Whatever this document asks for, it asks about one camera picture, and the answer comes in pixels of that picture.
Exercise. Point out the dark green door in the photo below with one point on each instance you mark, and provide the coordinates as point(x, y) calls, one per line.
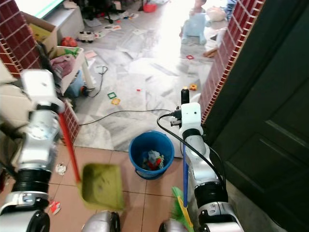
point(265, 111)

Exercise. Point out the yellow flat toy piece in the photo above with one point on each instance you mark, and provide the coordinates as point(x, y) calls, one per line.
point(116, 101)

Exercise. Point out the green square frame piece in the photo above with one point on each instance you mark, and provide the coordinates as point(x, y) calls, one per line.
point(109, 95)

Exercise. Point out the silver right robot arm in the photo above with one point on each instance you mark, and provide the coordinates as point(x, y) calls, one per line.
point(200, 169)

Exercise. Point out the white toy car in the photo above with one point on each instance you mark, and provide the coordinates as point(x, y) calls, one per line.
point(88, 36)

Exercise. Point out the silver left robot leg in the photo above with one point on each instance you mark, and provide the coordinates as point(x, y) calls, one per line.
point(101, 223)

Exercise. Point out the light blue child stool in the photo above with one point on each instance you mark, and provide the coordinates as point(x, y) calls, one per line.
point(195, 30)

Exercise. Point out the white crumpled paper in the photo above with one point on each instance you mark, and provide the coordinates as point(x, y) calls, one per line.
point(61, 169)

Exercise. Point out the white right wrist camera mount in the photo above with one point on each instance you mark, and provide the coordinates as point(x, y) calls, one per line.
point(191, 116)

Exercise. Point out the white plastic tube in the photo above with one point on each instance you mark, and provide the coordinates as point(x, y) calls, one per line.
point(89, 75)

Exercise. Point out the silver right robot leg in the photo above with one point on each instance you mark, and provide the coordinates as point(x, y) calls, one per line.
point(168, 227)

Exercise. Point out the brown cardboard box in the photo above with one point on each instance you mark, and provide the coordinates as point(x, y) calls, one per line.
point(41, 31)

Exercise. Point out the orange small toy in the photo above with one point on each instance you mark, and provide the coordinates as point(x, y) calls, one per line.
point(193, 87)

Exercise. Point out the brown toy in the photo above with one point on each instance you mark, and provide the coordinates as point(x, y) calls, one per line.
point(210, 52)

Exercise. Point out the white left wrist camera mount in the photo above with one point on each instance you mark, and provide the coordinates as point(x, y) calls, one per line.
point(39, 87)

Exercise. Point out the white box with clothes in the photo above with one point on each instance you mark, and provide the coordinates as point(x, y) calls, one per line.
point(70, 63)

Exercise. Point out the silver robot leg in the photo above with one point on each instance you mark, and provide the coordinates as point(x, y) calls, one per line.
point(101, 223)
point(168, 227)

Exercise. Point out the pink square frame piece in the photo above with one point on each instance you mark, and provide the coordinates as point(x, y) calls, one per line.
point(187, 57)

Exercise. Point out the crumpled rubbish in bucket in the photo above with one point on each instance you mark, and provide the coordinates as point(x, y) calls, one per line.
point(153, 159)

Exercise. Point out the red plastic basket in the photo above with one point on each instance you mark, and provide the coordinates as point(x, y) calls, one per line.
point(149, 7)

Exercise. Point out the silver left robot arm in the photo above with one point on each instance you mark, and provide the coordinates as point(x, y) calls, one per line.
point(36, 145)

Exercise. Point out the red and white wrapper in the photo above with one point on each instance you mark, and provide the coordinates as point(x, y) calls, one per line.
point(55, 208)

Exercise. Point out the blue plastic bucket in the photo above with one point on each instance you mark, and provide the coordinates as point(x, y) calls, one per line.
point(136, 162)

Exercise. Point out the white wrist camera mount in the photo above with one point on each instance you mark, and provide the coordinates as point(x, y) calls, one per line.
point(191, 116)
point(39, 87)

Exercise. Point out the person in blue clothes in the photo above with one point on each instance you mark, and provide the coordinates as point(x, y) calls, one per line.
point(231, 8)

